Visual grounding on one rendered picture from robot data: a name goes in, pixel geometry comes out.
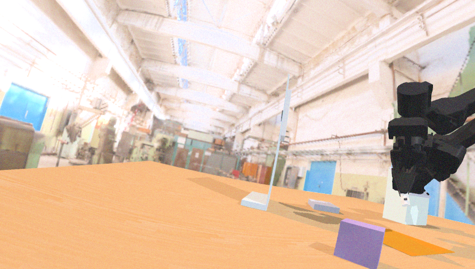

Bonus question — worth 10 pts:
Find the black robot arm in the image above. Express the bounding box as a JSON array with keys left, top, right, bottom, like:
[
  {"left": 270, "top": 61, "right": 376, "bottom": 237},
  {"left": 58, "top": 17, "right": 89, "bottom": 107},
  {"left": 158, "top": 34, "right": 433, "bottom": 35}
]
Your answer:
[{"left": 397, "top": 81, "right": 475, "bottom": 186}]

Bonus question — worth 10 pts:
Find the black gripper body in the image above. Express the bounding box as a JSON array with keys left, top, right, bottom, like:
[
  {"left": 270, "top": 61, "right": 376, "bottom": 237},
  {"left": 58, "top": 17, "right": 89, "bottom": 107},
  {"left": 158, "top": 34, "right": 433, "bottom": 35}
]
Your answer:
[{"left": 388, "top": 117, "right": 428, "bottom": 194}]

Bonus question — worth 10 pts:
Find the orange flat square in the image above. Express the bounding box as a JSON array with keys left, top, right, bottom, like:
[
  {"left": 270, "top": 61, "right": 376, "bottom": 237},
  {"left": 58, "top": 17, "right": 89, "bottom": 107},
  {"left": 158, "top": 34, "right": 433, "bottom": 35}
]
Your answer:
[{"left": 383, "top": 229, "right": 454, "bottom": 256}]

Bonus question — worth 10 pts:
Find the purple box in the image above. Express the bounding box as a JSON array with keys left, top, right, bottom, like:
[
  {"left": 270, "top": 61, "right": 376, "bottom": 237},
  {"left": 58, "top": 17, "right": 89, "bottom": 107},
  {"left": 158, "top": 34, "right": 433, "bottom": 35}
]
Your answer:
[{"left": 333, "top": 218, "right": 385, "bottom": 269}]

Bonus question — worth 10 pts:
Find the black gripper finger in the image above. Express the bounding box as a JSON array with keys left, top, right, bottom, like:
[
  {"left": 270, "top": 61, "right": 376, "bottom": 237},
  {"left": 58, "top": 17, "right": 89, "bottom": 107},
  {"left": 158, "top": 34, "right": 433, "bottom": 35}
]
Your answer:
[
  {"left": 390, "top": 150, "right": 426, "bottom": 194},
  {"left": 391, "top": 168, "right": 425, "bottom": 194}
]

